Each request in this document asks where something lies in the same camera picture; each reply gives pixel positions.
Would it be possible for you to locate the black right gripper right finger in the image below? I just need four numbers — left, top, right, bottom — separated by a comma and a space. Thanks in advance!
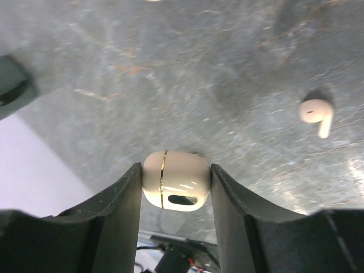
210, 164, 363, 272

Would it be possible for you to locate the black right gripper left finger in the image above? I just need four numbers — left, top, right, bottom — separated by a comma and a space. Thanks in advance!
1, 163, 142, 272

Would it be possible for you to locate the beige earbud charging case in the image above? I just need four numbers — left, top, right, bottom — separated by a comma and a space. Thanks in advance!
142, 150, 211, 212

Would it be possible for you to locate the beige earbud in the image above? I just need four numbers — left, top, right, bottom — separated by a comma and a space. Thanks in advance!
299, 99, 334, 139

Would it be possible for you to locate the dark green mug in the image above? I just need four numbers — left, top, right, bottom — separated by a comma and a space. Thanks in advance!
1, 55, 39, 120

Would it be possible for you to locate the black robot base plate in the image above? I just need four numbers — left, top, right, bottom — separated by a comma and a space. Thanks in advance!
134, 233, 221, 272

